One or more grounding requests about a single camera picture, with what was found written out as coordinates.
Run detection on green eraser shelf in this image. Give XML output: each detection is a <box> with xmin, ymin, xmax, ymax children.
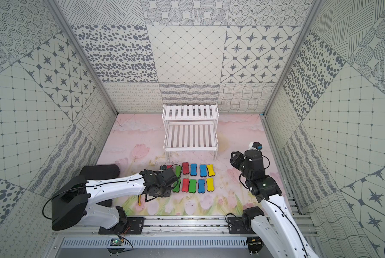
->
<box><xmin>172</xmin><ymin>179</ymin><xmax>181</xmax><ymax>192</ymax></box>
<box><xmin>175</xmin><ymin>165</ymin><xmax>182</xmax><ymax>178</ymax></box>
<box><xmin>188</xmin><ymin>179</ymin><xmax>197</xmax><ymax>194</ymax></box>

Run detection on green eraser top shelf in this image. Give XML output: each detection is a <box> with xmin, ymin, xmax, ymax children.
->
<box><xmin>175</xmin><ymin>165</ymin><xmax>182</xmax><ymax>178</ymax></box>

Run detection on blue eraser top shelf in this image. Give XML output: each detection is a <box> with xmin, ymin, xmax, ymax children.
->
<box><xmin>199</xmin><ymin>164</ymin><xmax>208</xmax><ymax>177</ymax></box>
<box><xmin>190</xmin><ymin>163</ymin><xmax>197</xmax><ymax>176</ymax></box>

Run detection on blue eraser shelf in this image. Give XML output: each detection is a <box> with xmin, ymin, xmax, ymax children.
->
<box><xmin>198</xmin><ymin>179</ymin><xmax>206</xmax><ymax>194</ymax></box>
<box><xmin>190</xmin><ymin>163</ymin><xmax>197</xmax><ymax>176</ymax></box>
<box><xmin>199</xmin><ymin>164</ymin><xmax>208</xmax><ymax>177</ymax></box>

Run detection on yellow eraser top shelf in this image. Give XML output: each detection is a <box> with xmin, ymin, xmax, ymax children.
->
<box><xmin>207</xmin><ymin>164</ymin><xmax>215</xmax><ymax>177</ymax></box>

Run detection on yellow eraser shelf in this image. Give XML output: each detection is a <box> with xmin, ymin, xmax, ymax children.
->
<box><xmin>206</xmin><ymin>178</ymin><xmax>215</xmax><ymax>192</ymax></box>
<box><xmin>207</xmin><ymin>164</ymin><xmax>215</xmax><ymax>177</ymax></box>

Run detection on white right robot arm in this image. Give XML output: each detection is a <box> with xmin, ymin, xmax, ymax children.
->
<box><xmin>230</xmin><ymin>147</ymin><xmax>318</xmax><ymax>258</ymax></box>

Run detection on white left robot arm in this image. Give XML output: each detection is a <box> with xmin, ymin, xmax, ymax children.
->
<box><xmin>50</xmin><ymin>168</ymin><xmax>179</xmax><ymax>235</ymax></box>

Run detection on white slatted two-tier shelf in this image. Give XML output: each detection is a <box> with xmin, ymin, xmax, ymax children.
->
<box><xmin>162</xmin><ymin>104</ymin><xmax>219</xmax><ymax>161</ymax></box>

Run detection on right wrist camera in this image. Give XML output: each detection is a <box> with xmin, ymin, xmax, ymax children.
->
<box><xmin>250</xmin><ymin>142</ymin><xmax>263</xmax><ymax>151</ymax></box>

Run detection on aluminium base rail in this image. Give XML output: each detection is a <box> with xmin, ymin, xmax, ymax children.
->
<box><xmin>56</xmin><ymin>197</ymin><xmax>318</xmax><ymax>248</ymax></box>

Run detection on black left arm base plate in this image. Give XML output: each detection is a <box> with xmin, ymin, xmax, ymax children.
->
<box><xmin>98</xmin><ymin>217</ymin><xmax>145</xmax><ymax>235</ymax></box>

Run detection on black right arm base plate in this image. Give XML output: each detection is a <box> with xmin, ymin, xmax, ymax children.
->
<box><xmin>225</xmin><ymin>216</ymin><xmax>255</xmax><ymax>235</ymax></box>

